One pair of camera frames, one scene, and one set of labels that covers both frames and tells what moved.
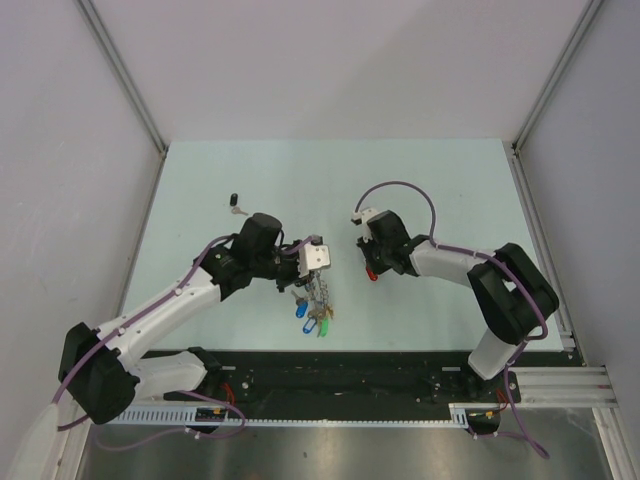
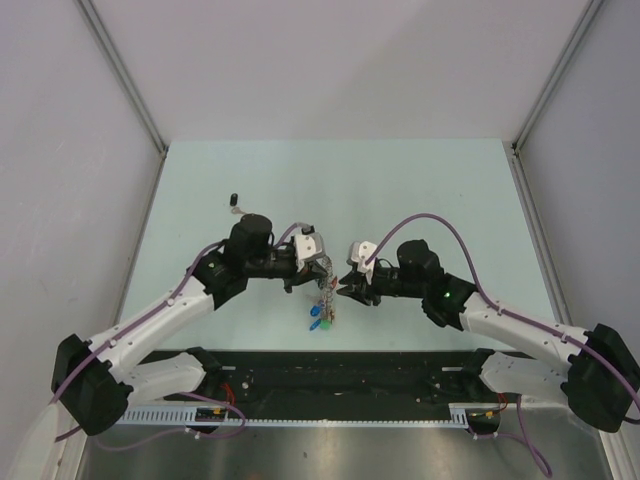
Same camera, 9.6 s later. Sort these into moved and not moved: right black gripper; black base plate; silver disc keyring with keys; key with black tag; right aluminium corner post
Moved: silver disc keyring with keys; right black gripper
Not moved: right aluminium corner post; black base plate; key with black tag
